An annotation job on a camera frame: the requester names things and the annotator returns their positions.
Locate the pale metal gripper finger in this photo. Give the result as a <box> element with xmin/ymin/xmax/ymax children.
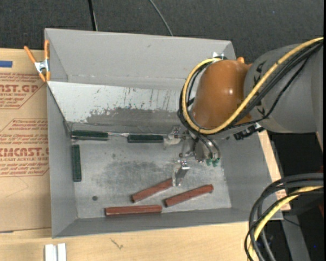
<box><xmin>164</xmin><ymin>128</ymin><xmax>184</xmax><ymax>147</ymax></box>
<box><xmin>172</xmin><ymin>159</ymin><xmax>191</xmax><ymax>187</ymax></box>

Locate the red-brown flat block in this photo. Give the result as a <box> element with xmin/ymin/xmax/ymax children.
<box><xmin>104</xmin><ymin>204</ymin><xmax>163</xmax><ymax>218</ymax></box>
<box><xmin>130</xmin><ymin>177</ymin><xmax>175</xmax><ymax>203</ymax></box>
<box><xmin>162</xmin><ymin>184</ymin><xmax>215</xmax><ymax>208</ymax></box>

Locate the dark green flat block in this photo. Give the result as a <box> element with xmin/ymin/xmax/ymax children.
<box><xmin>72</xmin><ymin>144</ymin><xmax>83</xmax><ymax>183</ymax></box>
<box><xmin>71</xmin><ymin>129</ymin><xmax>109</xmax><ymax>141</ymax></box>
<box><xmin>127</xmin><ymin>134</ymin><xmax>165</xmax><ymax>144</ymax></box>

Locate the grey metal bin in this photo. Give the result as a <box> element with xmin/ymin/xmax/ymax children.
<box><xmin>44</xmin><ymin>28</ymin><xmax>284</xmax><ymax>239</ymax></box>

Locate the brown cardboard board red print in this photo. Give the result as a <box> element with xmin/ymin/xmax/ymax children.
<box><xmin>0</xmin><ymin>47</ymin><xmax>53</xmax><ymax>234</ymax></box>

